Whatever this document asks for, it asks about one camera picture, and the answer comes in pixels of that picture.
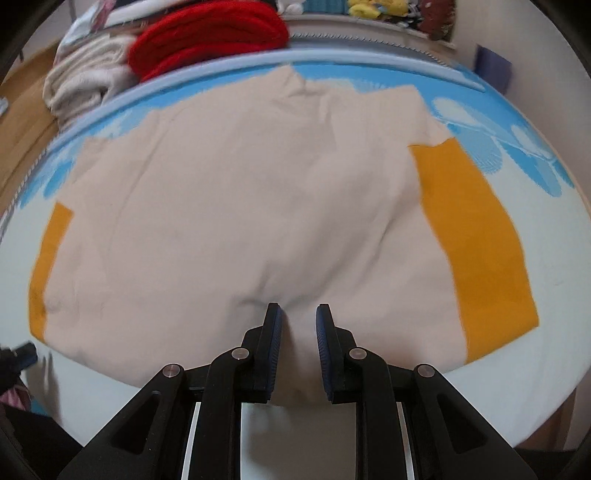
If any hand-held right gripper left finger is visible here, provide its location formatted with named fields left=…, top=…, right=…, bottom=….
left=55, top=302, right=283, bottom=480

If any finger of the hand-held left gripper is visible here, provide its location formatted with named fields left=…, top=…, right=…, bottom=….
left=0, top=340, right=38, bottom=371

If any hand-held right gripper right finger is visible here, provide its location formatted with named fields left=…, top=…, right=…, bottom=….
left=315, top=303, right=539, bottom=480

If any beige and mustard hooded jacket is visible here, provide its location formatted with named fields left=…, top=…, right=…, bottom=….
left=28, top=65, right=540, bottom=407

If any pink cloth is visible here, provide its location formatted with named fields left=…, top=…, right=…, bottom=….
left=0, top=385, right=31, bottom=412

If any blue white patterned bed sheet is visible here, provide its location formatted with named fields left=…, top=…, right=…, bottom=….
left=0, top=58, right=583, bottom=455

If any cream folded blanket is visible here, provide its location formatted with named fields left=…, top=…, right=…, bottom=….
left=43, top=34, right=139, bottom=121

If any light blue padded bed edge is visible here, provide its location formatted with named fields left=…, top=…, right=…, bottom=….
left=55, top=48, right=485, bottom=139

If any red folded blanket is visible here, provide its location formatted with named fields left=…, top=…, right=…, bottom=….
left=128, top=0, right=290, bottom=84

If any purple box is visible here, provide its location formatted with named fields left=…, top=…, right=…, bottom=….
left=475, top=45, right=513, bottom=95

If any teal curtain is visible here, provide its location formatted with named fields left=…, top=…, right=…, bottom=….
left=305, top=0, right=350, bottom=14

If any dark red cushion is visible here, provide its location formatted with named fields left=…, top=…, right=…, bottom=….
left=418, top=0, right=458, bottom=41

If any white printed pillow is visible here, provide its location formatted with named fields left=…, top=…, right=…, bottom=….
left=60, top=0, right=155, bottom=47

